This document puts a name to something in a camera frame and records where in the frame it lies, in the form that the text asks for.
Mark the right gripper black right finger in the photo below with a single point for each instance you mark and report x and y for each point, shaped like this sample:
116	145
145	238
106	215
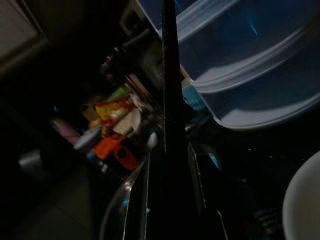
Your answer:
175	125

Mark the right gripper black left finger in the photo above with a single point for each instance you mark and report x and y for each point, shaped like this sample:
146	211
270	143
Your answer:
147	200

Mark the white paper packet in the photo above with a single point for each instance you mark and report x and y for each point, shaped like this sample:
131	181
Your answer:
130	122

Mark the orange plastic tool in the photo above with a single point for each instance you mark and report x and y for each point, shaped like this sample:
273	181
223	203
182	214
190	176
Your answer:
120	155

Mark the red yellow snack packet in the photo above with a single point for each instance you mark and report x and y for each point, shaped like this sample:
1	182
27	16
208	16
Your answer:
112	110

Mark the white blue pen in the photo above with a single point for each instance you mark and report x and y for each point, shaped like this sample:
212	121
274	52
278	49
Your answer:
86	140

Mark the blue translucent plastic container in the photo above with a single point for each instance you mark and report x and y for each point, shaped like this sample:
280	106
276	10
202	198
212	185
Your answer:
250	62

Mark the pink tube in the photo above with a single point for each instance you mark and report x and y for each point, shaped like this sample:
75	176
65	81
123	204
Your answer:
66	130

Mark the white round bowl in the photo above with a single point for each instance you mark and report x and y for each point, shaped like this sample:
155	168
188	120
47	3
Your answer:
305	200

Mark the beige cabinet door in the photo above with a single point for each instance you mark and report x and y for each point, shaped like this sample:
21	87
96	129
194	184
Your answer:
15	30

